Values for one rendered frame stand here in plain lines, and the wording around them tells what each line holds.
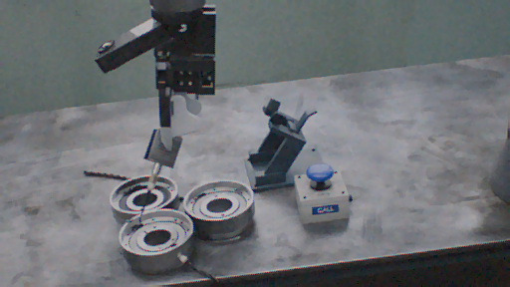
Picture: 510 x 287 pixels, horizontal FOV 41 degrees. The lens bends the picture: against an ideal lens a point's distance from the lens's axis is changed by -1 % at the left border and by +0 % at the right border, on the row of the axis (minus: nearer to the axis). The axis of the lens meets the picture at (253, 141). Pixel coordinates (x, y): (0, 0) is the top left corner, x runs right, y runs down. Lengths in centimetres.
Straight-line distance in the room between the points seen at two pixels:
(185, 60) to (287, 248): 30
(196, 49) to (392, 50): 188
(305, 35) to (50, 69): 97
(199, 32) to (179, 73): 6
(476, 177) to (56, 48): 188
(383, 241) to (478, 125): 38
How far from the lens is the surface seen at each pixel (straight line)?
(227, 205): 106
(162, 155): 102
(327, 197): 101
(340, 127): 128
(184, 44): 95
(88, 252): 105
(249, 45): 266
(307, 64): 271
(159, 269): 97
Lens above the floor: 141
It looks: 29 degrees down
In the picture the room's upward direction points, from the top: 6 degrees counter-clockwise
